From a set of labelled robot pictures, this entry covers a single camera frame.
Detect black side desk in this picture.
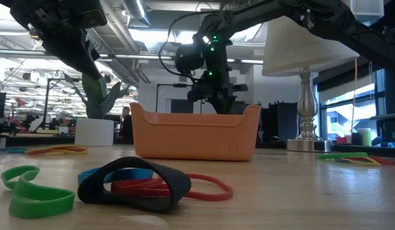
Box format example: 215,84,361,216
369,113,395,122

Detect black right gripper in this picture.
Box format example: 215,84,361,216
202,68,249,115

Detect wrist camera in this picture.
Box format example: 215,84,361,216
186,83,208,102
72,8,108,30

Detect person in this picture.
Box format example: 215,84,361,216
118,106,134,145

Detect rubber bands at right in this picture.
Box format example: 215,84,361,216
368,155,395,167

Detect black stand pole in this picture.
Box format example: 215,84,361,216
384,68,395,141

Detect black yellow ceiling reel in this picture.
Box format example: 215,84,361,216
27,27,42,42

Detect black tubular rig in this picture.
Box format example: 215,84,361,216
42,76,82,130

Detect black metal frame stand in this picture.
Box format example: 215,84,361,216
155,82,204,114

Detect black cabinet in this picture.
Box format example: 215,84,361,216
260,101,301,143

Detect wide black rubber band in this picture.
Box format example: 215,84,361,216
77,156,192,214

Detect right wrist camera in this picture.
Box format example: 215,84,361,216
186,83,208,102

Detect dark screen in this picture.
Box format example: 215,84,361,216
170,98,195,114

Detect green roll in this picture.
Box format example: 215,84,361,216
357,128,373,147

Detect orange plastic bin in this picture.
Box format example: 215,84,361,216
130,102,262,162

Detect orange rubber band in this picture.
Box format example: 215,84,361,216
27,146,86,156

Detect silver ceiling duct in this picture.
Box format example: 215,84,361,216
122,0,153,28

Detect red rubber band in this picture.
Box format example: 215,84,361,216
110,178,172,198
183,173,234,203

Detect snake plant in white pot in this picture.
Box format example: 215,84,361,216
63,72,131,147

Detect white shade table lamp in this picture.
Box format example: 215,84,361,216
262,15,360,153

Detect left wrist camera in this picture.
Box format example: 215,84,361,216
72,8,108,30

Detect wide green rubber band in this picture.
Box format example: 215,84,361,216
1,165,76,220

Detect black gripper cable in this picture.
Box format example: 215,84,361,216
158,11,217,80

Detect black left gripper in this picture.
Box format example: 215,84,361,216
0,0,102,81

